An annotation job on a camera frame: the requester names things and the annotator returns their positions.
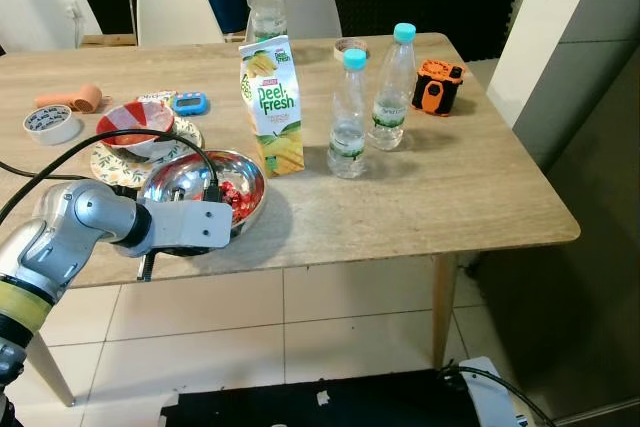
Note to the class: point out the steel bowl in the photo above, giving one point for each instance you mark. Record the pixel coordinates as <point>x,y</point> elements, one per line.
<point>185,179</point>

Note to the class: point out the red food pile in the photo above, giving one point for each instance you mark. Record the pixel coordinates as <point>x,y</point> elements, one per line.
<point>235,202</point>

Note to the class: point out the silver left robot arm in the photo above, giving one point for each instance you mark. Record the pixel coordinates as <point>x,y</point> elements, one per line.
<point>70,222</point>

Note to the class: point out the grey fridge door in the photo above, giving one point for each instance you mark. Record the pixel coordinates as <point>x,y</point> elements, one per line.
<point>570,277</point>

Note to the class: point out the floral patterned plate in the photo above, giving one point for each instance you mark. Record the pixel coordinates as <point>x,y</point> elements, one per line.
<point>110,169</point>

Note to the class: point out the red and white bowl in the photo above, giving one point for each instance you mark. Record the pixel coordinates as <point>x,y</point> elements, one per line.
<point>120,119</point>

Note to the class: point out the blue digital timer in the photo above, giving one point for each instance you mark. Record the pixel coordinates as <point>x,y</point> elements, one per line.
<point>189,103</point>

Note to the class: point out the small white packet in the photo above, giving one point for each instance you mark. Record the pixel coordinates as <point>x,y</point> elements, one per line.
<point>152,98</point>

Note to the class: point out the Deel Fresh juice carton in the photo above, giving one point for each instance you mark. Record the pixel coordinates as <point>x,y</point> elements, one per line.
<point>272,107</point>

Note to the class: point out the white tape roll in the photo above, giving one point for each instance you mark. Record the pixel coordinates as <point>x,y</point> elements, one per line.
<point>50,125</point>

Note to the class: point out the peach plastic object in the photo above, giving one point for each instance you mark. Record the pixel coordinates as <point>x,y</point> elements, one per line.
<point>70,99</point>

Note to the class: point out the clear water bottle teal cap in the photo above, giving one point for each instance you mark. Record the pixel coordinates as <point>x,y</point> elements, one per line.
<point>347,137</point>
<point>392,97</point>

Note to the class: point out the black floor mat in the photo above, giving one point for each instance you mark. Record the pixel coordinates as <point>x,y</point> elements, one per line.
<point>330,402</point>

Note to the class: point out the white plastic chair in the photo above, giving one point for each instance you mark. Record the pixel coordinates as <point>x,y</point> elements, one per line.
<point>315,17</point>
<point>175,7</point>

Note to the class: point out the small black panel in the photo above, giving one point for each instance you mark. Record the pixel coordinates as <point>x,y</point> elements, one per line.
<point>105,7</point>

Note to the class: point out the beige tape roll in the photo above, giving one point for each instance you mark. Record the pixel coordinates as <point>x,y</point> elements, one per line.
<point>338,45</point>

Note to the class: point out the light wooden table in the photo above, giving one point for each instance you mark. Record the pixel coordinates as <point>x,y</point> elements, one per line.
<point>450,197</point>

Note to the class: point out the orange and black device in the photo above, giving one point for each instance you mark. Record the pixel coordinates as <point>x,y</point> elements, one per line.
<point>437,87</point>

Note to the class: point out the white wall outlet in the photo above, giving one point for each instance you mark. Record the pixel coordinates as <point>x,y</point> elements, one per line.
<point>72,12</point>

